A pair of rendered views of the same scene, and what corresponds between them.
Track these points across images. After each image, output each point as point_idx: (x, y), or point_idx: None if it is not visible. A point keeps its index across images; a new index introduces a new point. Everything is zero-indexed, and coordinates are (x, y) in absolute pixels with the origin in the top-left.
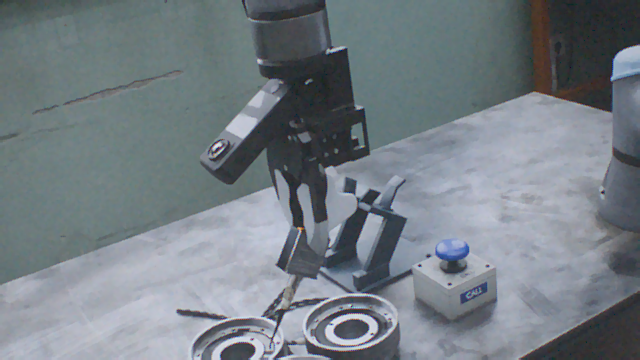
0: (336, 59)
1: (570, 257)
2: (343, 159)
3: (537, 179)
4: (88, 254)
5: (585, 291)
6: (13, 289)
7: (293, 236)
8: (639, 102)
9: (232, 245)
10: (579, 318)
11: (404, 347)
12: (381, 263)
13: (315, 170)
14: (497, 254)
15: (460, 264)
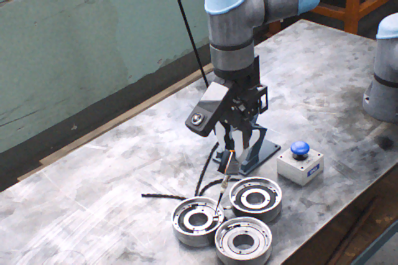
0: (254, 62)
1: (356, 141)
2: (255, 113)
3: (321, 88)
4: (58, 161)
5: (370, 162)
6: (17, 192)
7: (227, 155)
8: (397, 53)
9: (153, 147)
10: (371, 179)
11: (282, 204)
12: (254, 155)
13: (247, 124)
14: (314, 142)
15: (304, 155)
